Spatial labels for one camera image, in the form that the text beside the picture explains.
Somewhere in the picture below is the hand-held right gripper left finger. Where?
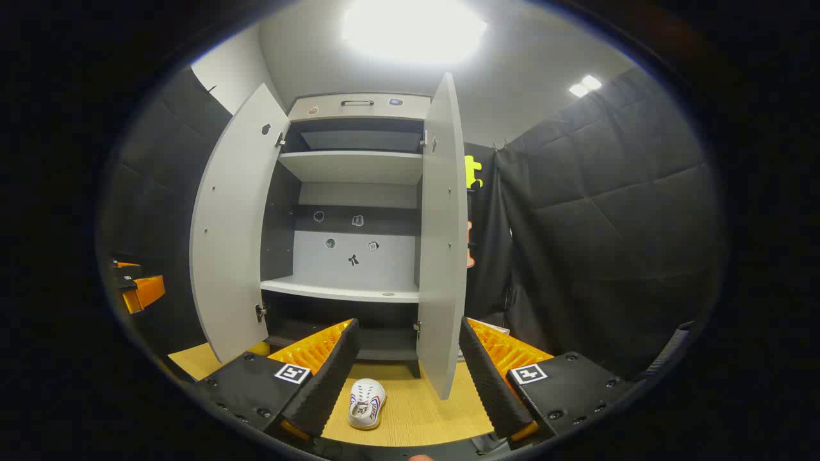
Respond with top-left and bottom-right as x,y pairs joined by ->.
192,318 -> 361,442

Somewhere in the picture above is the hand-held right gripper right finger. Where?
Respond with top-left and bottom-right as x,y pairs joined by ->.
459,316 -> 635,442

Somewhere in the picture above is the white canvas shoe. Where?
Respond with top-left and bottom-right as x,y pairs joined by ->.
348,378 -> 387,430

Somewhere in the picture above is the grey cabinet door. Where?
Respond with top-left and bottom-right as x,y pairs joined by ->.
416,72 -> 468,401
190,83 -> 290,364

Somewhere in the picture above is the grey shoe cabinet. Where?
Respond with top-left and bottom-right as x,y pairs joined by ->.
259,93 -> 433,378

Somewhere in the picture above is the small ceiling light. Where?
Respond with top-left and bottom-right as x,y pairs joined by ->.
569,75 -> 603,98

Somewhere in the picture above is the large ceiling light panel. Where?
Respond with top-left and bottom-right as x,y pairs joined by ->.
343,0 -> 488,65

